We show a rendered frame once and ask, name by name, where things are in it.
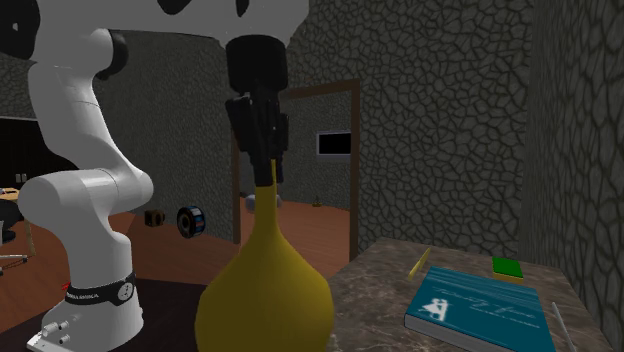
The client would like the dark robot stand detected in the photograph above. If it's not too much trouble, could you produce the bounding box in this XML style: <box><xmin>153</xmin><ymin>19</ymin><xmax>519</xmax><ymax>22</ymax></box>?
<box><xmin>0</xmin><ymin>276</ymin><xmax>212</xmax><ymax>352</ymax></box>

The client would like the white pen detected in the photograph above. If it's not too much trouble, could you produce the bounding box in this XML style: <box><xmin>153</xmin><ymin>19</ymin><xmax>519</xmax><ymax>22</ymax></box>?
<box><xmin>551</xmin><ymin>301</ymin><xmax>577</xmax><ymax>352</ymax></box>

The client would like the yellow pencil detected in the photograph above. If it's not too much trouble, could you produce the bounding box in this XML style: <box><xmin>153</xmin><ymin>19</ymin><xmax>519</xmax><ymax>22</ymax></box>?
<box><xmin>407</xmin><ymin>246</ymin><xmax>433</xmax><ymax>283</ymax></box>

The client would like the small brown box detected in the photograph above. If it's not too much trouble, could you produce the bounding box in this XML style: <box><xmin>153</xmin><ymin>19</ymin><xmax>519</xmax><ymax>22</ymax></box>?
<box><xmin>144</xmin><ymin>208</ymin><xmax>166</xmax><ymax>228</ymax></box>

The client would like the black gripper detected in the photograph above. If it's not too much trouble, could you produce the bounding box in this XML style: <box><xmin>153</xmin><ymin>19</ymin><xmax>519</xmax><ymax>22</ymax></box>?
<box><xmin>224</xmin><ymin>34</ymin><xmax>290</xmax><ymax>188</ymax></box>

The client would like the black window with white frame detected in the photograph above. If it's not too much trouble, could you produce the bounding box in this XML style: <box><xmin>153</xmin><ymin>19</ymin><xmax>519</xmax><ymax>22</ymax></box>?
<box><xmin>315</xmin><ymin>129</ymin><xmax>353</xmax><ymax>159</ymax></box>

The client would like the green and yellow sponge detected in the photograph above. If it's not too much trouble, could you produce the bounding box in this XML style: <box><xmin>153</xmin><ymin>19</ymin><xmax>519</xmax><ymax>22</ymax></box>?
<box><xmin>490</xmin><ymin>255</ymin><xmax>526</xmax><ymax>285</ymax></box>

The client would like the black round speaker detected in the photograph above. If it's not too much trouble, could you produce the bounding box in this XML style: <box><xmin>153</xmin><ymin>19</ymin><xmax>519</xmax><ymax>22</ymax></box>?
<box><xmin>175</xmin><ymin>205</ymin><xmax>205</xmax><ymax>240</ymax></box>

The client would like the teal book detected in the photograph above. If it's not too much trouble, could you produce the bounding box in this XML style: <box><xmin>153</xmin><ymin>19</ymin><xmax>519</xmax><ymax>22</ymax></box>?
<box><xmin>403</xmin><ymin>265</ymin><xmax>557</xmax><ymax>352</ymax></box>

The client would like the yellow long-necked vase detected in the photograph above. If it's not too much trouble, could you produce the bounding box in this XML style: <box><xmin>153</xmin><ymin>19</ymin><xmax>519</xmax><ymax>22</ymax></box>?
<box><xmin>194</xmin><ymin>159</ymin><xmax>336</xmax><ymax>352</ymax></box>

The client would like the brown door frame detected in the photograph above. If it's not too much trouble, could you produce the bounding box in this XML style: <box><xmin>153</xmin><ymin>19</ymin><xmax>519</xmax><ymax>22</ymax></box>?
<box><xmin>230</xmin><ymin>78</ymin><xmax>362</xmax><ymax>262</ymax></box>

